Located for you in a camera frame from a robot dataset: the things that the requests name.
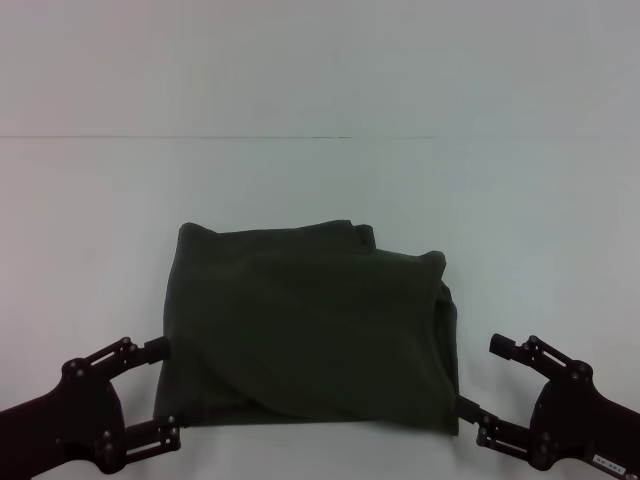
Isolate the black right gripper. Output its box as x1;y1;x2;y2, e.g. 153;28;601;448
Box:
458;333;640;480

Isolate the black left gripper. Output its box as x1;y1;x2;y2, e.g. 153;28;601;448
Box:
0;336;183;476

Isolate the dark green t-shirt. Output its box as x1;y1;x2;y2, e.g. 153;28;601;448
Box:
152;218;461;439

